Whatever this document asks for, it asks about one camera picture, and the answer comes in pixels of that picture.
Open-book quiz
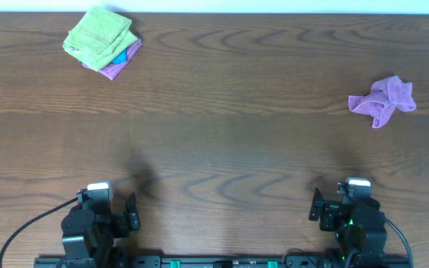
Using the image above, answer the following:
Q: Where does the purple microfiber cloth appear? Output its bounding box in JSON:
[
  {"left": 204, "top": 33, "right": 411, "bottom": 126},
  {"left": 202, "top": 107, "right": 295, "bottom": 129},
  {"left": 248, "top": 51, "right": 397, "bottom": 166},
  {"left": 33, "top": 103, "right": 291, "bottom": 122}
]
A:
[{"left": 348, "top": 76, "right": 416, "bottom": 129}]

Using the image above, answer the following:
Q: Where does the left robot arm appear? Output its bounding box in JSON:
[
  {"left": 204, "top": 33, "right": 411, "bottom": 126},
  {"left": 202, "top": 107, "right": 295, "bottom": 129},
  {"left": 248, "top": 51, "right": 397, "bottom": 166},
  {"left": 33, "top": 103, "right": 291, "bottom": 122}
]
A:
[{"left": 61, "top": 189, "right": 141, "bottom": 268}]

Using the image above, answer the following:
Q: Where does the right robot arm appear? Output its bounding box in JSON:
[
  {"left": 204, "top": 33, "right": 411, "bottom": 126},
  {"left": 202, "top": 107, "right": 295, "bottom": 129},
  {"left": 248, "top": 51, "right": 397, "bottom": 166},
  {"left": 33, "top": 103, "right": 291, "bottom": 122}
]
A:
[{"left": 309, "top": 183, "right": 387, "bottom": 267}]

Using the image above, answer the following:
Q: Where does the folded purple cloth bottom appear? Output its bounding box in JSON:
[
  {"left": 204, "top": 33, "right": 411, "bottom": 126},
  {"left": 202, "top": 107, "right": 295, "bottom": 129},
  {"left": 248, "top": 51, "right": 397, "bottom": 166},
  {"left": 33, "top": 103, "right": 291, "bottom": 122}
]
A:
[{"left": 98, "top": 39, "right": 142, "bottom": 80}]

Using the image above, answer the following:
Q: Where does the folded green cloth lower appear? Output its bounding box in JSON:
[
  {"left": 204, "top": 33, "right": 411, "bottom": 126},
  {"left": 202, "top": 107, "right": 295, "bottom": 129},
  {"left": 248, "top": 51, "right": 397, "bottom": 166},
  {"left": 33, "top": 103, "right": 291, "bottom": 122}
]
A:
[{"left": 63, "top": 28, "right": 138, "bottom": 71}]

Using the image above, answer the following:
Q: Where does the folded green cloth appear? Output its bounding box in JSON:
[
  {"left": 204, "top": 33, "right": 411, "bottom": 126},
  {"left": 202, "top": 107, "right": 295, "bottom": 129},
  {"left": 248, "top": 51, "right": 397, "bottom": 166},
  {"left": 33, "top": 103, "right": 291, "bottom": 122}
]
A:
[
  {"left": 63, "top": 6, "right": 137, "bottom": 57},
  {"left": 63, "top": 28, "right": 138, "bottom": 71}
]

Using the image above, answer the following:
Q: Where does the folded blue cloth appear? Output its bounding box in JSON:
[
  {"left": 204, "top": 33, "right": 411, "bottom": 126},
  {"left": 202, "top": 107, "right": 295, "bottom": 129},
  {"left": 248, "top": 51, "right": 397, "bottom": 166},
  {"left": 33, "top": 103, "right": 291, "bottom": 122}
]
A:
[{"left": 111, "top": 49, "right": 127, "bottom": 64}]

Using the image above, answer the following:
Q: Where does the folded green cloth top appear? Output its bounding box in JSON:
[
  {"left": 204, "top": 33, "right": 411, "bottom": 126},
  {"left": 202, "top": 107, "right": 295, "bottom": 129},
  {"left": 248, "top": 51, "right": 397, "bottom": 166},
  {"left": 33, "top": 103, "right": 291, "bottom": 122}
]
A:
[{"left": 63, "top": 6, "right": 137, "bottom": 57}]

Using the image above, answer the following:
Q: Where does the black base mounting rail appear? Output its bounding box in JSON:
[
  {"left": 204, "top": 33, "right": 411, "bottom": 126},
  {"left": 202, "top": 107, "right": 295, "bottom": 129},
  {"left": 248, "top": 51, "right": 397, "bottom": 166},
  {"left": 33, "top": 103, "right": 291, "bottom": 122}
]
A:
[{"left": 33, "top": 255, "right": 410, "bottom": 268}]

